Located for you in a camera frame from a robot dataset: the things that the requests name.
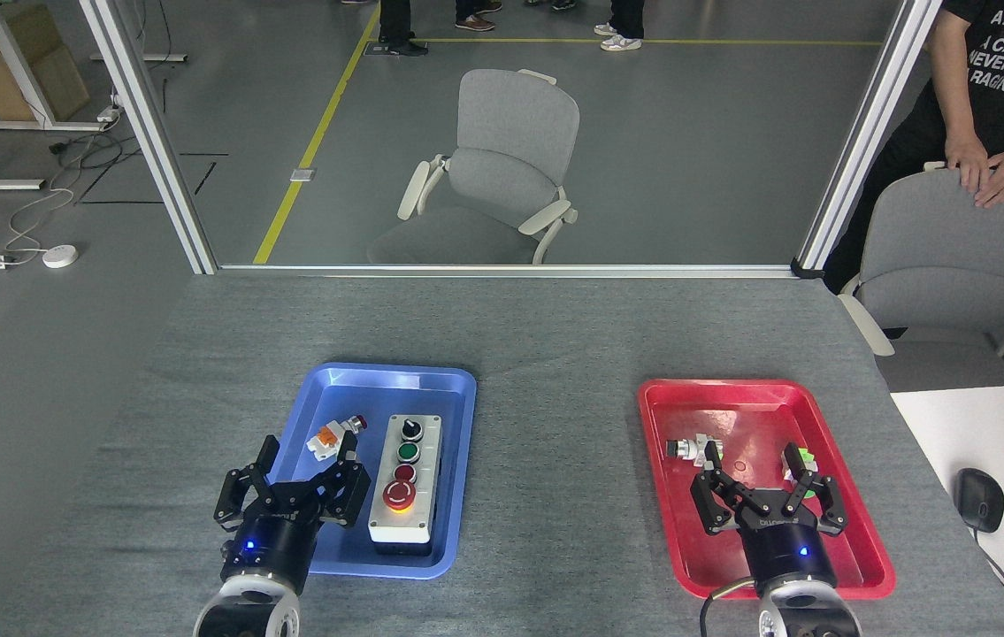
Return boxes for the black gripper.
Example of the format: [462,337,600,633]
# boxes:
[213,432,372,594]
[689,440,849,592]

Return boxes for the grey control box with buttons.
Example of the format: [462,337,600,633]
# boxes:
[367,414,443,557]

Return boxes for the green push button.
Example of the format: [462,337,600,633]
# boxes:
[783,445,821,496]

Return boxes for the red push button orange block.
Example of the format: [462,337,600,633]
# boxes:
[305,413,368,462]

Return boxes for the brown cardboard box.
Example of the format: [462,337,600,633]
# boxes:
[0,44,92,123]
[0,4,62,66]

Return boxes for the person's right hand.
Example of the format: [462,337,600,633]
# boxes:
[945,135,993,196]

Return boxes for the red plastic tray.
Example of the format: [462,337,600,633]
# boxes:
[638,379,897,601]

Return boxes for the blue plastic tray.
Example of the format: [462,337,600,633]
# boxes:
[241,362,478,580]

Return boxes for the black computer mouse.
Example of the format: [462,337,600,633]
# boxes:
[953,467,1004,534]

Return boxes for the white table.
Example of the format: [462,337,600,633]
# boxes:
[889,382,1004,637]

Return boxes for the grey office chair white arms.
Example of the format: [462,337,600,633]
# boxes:
[838,162,1004,383]
[367,69,580,266]

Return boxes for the black switch with white block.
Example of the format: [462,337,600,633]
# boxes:
[666,434,724,467]

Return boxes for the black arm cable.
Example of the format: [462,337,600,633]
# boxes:
[700,575,759,637]

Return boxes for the silver aluminium rail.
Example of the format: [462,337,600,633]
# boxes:
[217,263,800,280]

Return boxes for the silver aluminium post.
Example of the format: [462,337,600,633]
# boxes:
[792,0,945,280]
[77,0,219,275]

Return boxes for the white floor cable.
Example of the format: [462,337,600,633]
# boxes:
[3,184,78,264]

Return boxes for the black floor cables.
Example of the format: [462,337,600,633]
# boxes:
[47,124,127,173]

